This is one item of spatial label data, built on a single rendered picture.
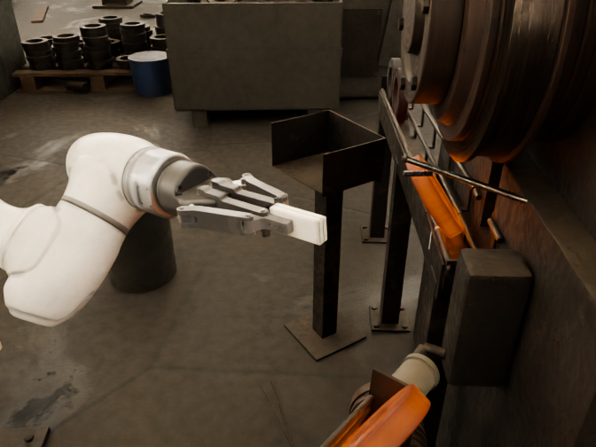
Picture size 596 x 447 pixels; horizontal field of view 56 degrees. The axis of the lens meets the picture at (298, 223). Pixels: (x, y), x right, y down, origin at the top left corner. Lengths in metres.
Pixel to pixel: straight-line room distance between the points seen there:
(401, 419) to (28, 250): 0.51
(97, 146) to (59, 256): 0.16
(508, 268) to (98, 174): 0.61
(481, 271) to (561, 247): 0.12
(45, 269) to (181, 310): 1.30
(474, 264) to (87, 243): 0.56
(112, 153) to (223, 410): 1.06
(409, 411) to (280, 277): 1.52
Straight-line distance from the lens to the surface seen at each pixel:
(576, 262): 0.81
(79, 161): 0.83
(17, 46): 4.80
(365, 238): 2.38
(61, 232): 0.79
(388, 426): 0.68
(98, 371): 1.90
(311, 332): 1.91
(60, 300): 0.79
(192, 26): 3.42
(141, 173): 0.75
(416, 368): 0.85
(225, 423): 1.68
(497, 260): 0.91
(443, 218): 1.11
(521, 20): 0.78
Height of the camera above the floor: 1.29
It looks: 31 degrees down
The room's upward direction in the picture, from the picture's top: straight up
